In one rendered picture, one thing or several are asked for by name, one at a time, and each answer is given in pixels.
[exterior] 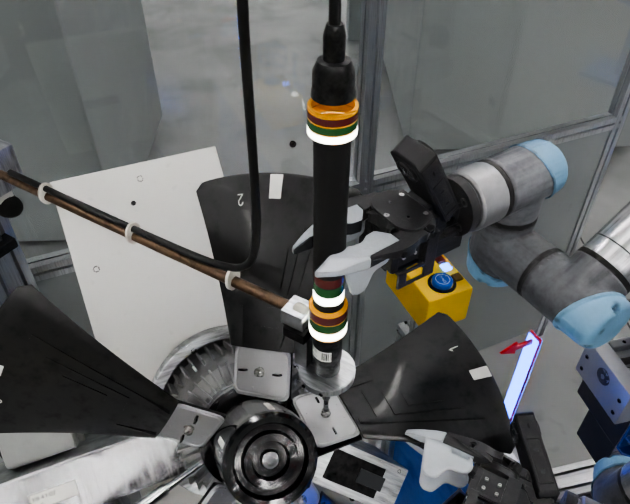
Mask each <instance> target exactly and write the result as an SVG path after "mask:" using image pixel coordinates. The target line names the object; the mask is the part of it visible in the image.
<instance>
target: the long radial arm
mask: <svg viewBox="0 0 630 504"><path fill-rule="evenodd" d="M179 447H180V445H179V443H175V441H172V440H169V439H165V438H162V437H160V436H157V437H156V438H155V439H153V438H144V437H133V436H119V435H103V434H87V435H86V440H85V441H82V442H80V443H79V444H78V446H77V447H76V448H74V449H71V450H68V451H65V452H62V453H59V454H56V455H54V456H51V457H48V458H45V459H42V460H39V461H36V462H33V463H31V464H28V465H25V466H22V467H19V468H16V469H7V468H6V466H5V465H4V462H1V463H0V504H105V503H108V502H110V501H113V500H115V499H118V498H121V497H123V496H126V495H129V494H131V493H134V492H136V491H139V490H142V489H144V488H147V487H150V486H152V485H155V484H157V483H160V482H163V481H165V480H168V479H171V478H173V477H176V476H178V475H179V474H180V473H182V472H183V471H185V467H186V464H187V462H186V461H183V462H181V461H180V459H181V457H182V456H183V455H182V452H179V453H177V449H178V448H179Z"/></svg>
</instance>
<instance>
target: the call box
mask: <svg viewBox="0 0 630 504"><path fill-rule="evenodd" d="M442 256H443V258H444V259H445V260H446V261H445V262H444V263H447V262H448V263H449V264H450V266H451V267H452V270H449V271H446V272H445V273H446V274H448V275H449V276H451V275H452V274H454V273H458V270H457V269H456V268H455V267H454V266H453V265H452V264H451V263H450V261H449V260H448V259H447V258H446V257H445V256H444V255H442ZM444 263H441V264H444ZM441 264H437V263H436V261H435V262H434V268H433V273H431V274H429V275H427V276H425V277H423V278H421V279H419V280H417V281H414V282H413V283H411V284H409V285H407V286H405V287H403V288H401V289H399V290H397V289H396V282H397V275H396V274H395V273H394V274H389V273H388V271H387V274H386V283H387V284H388V286H389V287H390V288H391V290H392V291H393V292H394V294H395V295H396V296H397V298H398V299H399V300H400V302H401V303H402V304H403V306H404V307H405V309H406V310H407V311H408V313H409V314H410V315H411V317H412V318H413V319H414V321H415V322H416V323H417V325H418V326H419V325H421V324H422V323H424V322H425V321H426V320H428V319H429V318H431V317H432V316H433V315H435V314H436V313H437V312H440V313H444V314H447V315H448V316H450V317H451V318H452V319H453V320H454V321H455V322H457V321H460V320H463V319H465V318H466V314H467V310H468V306H469V302H470V298H471V294H472V290H473V288H472V286H471V285H470V284H469V283H468V282H467V281H466V279H465V278H464V277H463V276H462V277H463V280H461V281H457V282H456V281H455V280H454V279H453V278H452V279H453V285H452V287H451V288H450V289H448V290H439V289H437V288H435V287H434V286H433V285H432V276H434V275H435V274H437V273H444V271H443V269H442V268H441V267H440V265H441ZM422 269H423V268H422V267H419V268H417V269H415V270H413V271H411V272H409V273H407V277H406V281H408V280H410V279H412V278H414V277H416V276H418V275H420V274H422Z"/></svg>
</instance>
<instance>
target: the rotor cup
mask: <svg viewBox="0 0 630 504"><path fill-rule="evenodd" d="M291 402H293V400H292V399H291ZM291 402H286V401H276V400H271V399H266V398H260V397H255V396H249V395H244V394H239V393H237V392H235V389H234V385H232V386H230V387H228V388H226V389H224V390H223V391H221V392H220V393H219V394H218V395H216V396H215V397H214V398H213V400H212V401H211V402H210V403H209V404H208V406H207V407H206V408H208V409H211V410H214V411H218V412H221V413H225V414H227V417H226V418H225V419H224V422H223V424H222V425H221V426H220V427H219V429H218V430H217V431H216V432H215V434H214V435H213V436H212V437H211V438H210V440H209V441H208V442H207V443H206V445H205V446H202V447H198V448H199V452H200V455H201V458H202V460H203V462H204V464H205V466H206V468H207V469H208V471H209V472H210V473H211V474H212V476H213V477H215V478H216V479H217V480H218V481H220V482H221V483H223V484H224V485H225V487H226V489H227V490H228V492H229V493H230V495H231V496H232V497H233V498H234V499H235V500H236V501H238V502H239V503H241V504H291V503H293V502H294V501H295V500H297V499H298V498H299V497H300V496H301V495H302V494H303V493H304V492H305V491H306V489H307V488H308V487H309V485H310V483H311V482H312V480H313V477H314V475H315V472H316V468H317V462H318V451H317V445H316V441H315V438H314V435H313V433H312V431H311V430H310V428H309V427H308V426H307V424H306V423H305V422H304V421H303V420H302V419H300V418H299V417H298V416H297V415H296V413H295V411H294V409H293V407H292V405H291ZM263 403H269V404H271V405H272V406H273V407H274V408H275V409H268V408H267V407H266V406H265V405H264V404H263ZM220 436H221V438H222V440H223V442H224V446H223V449H221V447H220V445H219V443H218V440H219V437H220ZM268 452H275V453H277V455H278V456H279V464H278V466H277V467H276V468H274V469H271V470H269V469H266V468H265V467H264V466H263V464H262V459H263V457H264V455H265V454H266V453H268Z"/></svg>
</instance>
